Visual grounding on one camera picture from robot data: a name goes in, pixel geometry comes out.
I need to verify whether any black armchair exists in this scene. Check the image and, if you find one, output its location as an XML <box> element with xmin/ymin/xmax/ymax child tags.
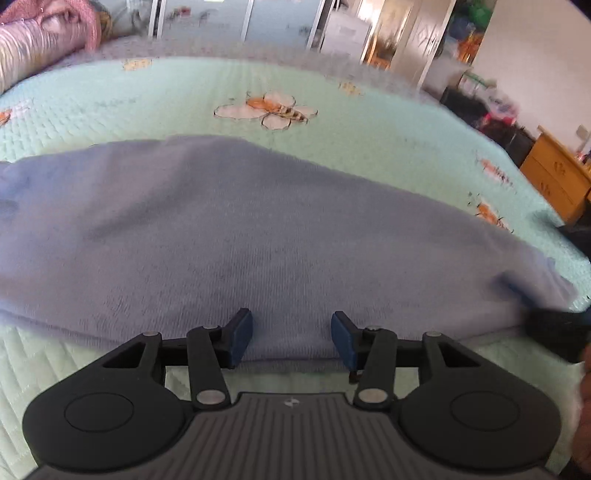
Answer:
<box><xmin>438</xmin><ymin>85</ymin><xmax>539</xmax><ymax>164</ymax></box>

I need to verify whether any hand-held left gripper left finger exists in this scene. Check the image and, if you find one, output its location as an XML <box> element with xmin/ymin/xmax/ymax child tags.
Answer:
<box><xmin>102</xmin><ymin>308</ymin><xmax>254</xmax><ymax>411</ymax></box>

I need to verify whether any white drawer cabinet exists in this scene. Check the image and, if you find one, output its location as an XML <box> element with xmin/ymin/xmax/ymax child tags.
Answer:
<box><xmin>320</xmin><ymin>10</ymin><xmax>372</xmax><ymax>58</ymax></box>

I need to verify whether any mint green bee-print quilt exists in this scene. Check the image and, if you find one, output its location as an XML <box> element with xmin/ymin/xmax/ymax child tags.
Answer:
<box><xmin>0</xmin><ymin>55</ymin><xmax>591</xmax><ymax>480</ymax></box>

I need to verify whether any wooden desk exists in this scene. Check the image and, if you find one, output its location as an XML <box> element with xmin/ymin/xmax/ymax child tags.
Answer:
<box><xmin>519</xmin><ymin>126</ymin><xmax>591</xmax><ymax>227</ymax></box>

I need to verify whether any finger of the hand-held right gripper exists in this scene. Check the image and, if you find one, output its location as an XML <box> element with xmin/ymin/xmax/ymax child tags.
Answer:
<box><xmin>501</xmin><ymin>271</ymin><xmax>591</xmax><ymax>365</ymax></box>

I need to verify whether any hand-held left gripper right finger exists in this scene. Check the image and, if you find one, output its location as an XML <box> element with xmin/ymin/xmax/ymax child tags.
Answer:
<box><xmin>330</xmin><ymin>311</ymin><xmax>482</xmax><ymax>411</ymax></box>

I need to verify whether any white room door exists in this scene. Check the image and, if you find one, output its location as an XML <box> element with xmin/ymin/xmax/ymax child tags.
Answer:
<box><xmin>394</xmin><ymin>0</ymin><xmax>458</xmax><ymax>90</ymax></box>

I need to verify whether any pile of dark red clothes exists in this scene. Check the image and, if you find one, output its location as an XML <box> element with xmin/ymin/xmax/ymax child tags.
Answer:
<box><xmin>480</xmin><ymin>97</ymin><xmax>522</xmax><ymax>130</ymax></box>

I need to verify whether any pile of colourful bags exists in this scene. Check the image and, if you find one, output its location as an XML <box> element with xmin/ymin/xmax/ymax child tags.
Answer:
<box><xmin>443</xmin><ymin>0</ymin><xmax>495</xmax><ymax>63</ymax></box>

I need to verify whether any sliding door wardrobe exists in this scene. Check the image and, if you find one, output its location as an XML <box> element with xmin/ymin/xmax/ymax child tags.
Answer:
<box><xmin>99</xmin><ymin>0</ymin><xmax>333</xmax><ymax>51</ymax></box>

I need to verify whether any person's right forearm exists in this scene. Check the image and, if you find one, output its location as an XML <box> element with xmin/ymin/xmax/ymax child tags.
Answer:
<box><xmin>570</xmin><ymin>344</ymin><xmax>591</xmax><ymax>469</ymax></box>

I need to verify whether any pink floral duvet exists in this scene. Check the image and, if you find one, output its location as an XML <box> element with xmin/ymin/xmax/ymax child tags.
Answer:
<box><xmin>0</xmin><ymin>0</ymin><xmax>100</xmax><ymax>93</ymax></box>

